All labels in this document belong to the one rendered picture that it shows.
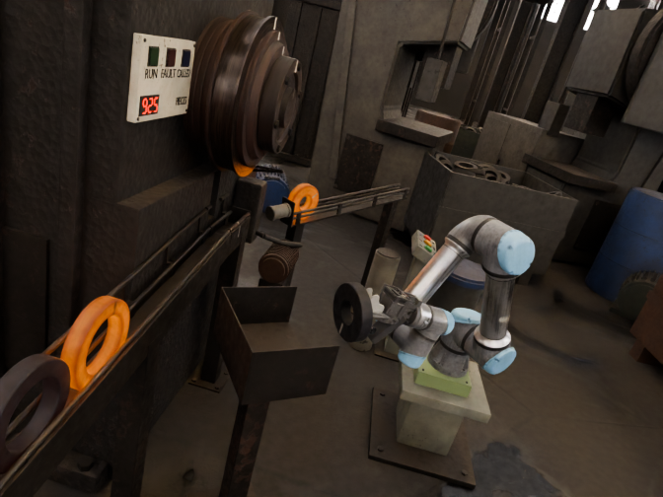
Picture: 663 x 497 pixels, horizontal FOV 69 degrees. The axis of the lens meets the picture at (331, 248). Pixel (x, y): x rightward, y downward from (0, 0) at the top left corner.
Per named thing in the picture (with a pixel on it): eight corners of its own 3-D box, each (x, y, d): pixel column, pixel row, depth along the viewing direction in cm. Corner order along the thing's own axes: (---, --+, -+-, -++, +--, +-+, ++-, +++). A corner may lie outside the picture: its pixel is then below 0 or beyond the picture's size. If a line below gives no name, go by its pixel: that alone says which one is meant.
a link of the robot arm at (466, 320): (457, 331, 183) (469, 301, 178) (481, 353, 173) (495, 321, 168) (433, 334, 177) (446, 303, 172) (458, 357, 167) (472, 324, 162)
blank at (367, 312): (368, 308, 114) (380, 307, 116) (341, 270, 126) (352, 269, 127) (351, 355, 122) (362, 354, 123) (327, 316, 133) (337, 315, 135)
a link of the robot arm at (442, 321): (446, 343, 141) (461, 319, 139) (421, 337, 135) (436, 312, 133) (430, 328, 148) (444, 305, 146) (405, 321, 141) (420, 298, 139)
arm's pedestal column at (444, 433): (460, 414, 210) (481, 367, 201) (474, 489, 173) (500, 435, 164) (372, 390, 211) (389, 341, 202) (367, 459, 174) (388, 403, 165)
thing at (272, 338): (202, 580, 123) (252, 352, 96) (184, 493, 144) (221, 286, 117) (276, 558, 133) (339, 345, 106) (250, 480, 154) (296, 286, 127)
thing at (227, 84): (197, 185, 132) (224, -1, 114) (251, 157, 175) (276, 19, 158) (220, 192, 131) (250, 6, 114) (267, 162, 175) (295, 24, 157)
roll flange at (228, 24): (164, 176, 132) (184, -11, 115) (225, 150, 176) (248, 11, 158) (197, 185, 132) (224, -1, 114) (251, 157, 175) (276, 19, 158)
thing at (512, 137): (491, 205, 611) (525, 119, 570) (541, 240, 513) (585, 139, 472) (455, 198, 597) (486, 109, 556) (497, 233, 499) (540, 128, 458)
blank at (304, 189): (291, 224, 204) (297, 227, 202) (281, 197, 192) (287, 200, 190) (317, 202, 210) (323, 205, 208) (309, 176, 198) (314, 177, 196)
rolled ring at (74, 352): (65, 358, 81) (47, 352, 81) (86, 409, 94) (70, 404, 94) (123, 280, 94) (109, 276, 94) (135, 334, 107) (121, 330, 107)
